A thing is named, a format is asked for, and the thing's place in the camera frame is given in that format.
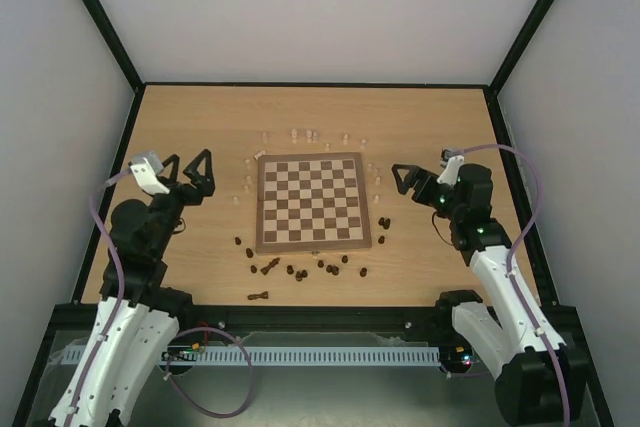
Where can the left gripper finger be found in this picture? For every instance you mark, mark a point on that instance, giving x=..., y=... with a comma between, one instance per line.
x=200, y=171
x=170, y=170

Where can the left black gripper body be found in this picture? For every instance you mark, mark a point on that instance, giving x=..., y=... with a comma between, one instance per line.
x=192, y=196

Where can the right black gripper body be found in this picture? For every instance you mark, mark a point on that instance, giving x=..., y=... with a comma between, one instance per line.
x=421, y=186

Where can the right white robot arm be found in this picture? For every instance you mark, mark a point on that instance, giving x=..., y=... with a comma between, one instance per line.
x=538, y=377

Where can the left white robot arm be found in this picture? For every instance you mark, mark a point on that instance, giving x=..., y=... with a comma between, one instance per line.
x=137, y=316

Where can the wooden chess board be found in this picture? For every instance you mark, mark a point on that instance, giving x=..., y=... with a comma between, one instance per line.
x=311, y=202

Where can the lying dark queen piece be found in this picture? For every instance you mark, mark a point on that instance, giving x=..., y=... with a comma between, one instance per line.
x=266, y=269

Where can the lying dark king piece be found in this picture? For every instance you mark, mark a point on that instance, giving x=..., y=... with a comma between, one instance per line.
x=257, y=296

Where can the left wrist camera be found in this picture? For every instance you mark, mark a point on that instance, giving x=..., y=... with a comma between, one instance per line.
x=146, y=168

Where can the black metal frame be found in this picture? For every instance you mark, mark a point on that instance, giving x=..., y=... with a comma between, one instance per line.
x=409, y=76

